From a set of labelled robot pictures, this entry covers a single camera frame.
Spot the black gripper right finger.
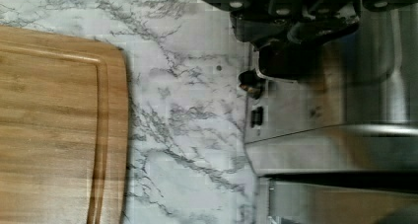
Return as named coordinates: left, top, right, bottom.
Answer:
left=257, top=23, right=359, bottom=80

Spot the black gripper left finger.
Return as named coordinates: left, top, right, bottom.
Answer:
left=230, top=0, right=335, bottom=48

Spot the silver two-slot toaster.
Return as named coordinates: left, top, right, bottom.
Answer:
left=244, top=4, right=417, bottom=143

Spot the silver toaster oven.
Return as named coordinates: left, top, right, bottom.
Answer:
left=246, top=124, right=417, bottom=224

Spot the bamboo cutting board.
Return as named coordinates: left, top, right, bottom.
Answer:
left=0, top=27, right=128, bottom=224

